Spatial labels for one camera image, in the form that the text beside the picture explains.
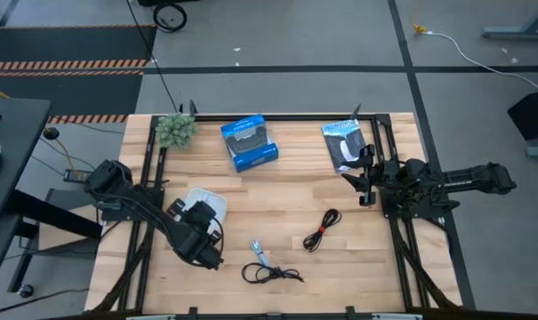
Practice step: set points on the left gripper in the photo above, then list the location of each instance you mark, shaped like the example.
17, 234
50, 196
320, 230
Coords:
199, 216

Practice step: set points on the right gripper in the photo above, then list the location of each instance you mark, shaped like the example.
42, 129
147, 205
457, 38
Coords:
382, 178

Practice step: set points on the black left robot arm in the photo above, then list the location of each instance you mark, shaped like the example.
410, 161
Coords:
139, 204

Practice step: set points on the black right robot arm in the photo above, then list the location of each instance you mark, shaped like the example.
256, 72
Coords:
464, 181

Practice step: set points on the Yellowstone book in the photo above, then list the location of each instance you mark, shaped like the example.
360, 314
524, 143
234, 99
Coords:
339, 138

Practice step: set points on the green potted succulent plant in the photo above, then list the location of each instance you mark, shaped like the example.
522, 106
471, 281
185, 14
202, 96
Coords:
176, 131

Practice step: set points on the blue game controller box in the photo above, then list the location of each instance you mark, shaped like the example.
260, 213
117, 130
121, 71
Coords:
233, 131

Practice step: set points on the black power strip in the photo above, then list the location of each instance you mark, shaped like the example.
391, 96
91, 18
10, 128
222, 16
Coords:
75, 175

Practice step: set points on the round black base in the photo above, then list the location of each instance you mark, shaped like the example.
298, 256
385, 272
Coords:
51, 133

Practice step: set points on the black hazard-striped floor mat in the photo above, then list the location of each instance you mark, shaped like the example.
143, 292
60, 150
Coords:
59, 95
68, 44

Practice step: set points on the black caster wheel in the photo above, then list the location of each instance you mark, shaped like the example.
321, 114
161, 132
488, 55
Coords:
26, 291

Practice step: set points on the black desk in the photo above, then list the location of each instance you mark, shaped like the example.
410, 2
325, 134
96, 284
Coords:
15, 146

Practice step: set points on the black box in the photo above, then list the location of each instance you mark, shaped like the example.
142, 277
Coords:
535, 115

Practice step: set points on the black equipment base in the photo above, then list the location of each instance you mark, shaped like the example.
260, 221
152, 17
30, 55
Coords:
166, 2

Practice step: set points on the grey-blue desk leg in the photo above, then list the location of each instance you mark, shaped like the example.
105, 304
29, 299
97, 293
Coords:
517, 32

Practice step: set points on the black aluminium table frame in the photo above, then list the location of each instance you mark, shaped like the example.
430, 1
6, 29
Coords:
273, 117

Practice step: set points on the white bracket strip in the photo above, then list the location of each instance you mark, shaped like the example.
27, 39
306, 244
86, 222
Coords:
397, 317
150, 317

